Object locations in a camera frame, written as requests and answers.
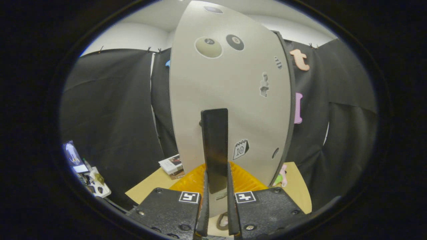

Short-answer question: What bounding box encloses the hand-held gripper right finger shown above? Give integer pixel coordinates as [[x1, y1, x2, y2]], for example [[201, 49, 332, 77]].
[[227, 162, 307, 239]]

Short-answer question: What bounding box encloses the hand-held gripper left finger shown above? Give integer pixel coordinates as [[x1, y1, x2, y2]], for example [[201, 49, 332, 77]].
[[128, 162, 210, 239]]

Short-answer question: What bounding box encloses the brown felt shoe with bow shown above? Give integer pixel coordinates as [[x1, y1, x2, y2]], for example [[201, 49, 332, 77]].
[[216, 213, 229, 231]]

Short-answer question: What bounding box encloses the black cabinet door handle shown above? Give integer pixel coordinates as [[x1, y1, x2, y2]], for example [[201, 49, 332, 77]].
[[200, 108, 229, 194]]

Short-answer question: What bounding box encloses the dark grey shoe cabinet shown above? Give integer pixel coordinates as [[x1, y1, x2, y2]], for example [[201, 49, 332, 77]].
[[272, 30, 297, 187]]

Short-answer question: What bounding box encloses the pink and green plush toy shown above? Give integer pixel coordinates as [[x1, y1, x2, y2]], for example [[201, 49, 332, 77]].
[[274, 163, 288, 188]]

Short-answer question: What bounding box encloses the white book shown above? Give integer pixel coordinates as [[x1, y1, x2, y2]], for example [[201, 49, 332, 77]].
[[158, 154, 183, 175]]

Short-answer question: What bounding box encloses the cluttered white side table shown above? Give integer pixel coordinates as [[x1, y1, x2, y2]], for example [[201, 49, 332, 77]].
[[78, 160, 112, 199]]

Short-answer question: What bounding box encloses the black backdrop cloth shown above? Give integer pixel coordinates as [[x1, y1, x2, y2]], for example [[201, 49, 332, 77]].
[[60, 38, 377, 212]]

